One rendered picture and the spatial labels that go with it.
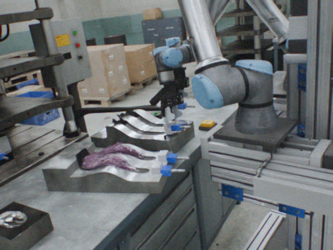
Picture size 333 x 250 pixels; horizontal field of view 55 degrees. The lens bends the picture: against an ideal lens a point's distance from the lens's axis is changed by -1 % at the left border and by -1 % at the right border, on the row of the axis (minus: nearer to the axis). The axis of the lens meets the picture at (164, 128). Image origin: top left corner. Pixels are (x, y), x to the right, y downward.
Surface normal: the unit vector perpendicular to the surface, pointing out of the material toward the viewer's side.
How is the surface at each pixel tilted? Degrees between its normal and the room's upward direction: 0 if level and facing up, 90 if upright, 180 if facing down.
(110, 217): 0
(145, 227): 90
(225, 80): 63
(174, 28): 90
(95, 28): 90
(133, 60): 90
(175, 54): 79
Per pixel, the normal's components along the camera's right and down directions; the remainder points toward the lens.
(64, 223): -0.13, -0.92
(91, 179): -0.23, 0.38
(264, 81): 0.34, 0.29
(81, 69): 0.85, 0.08
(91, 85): -0.47, 0.51
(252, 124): -0.46, 0.07
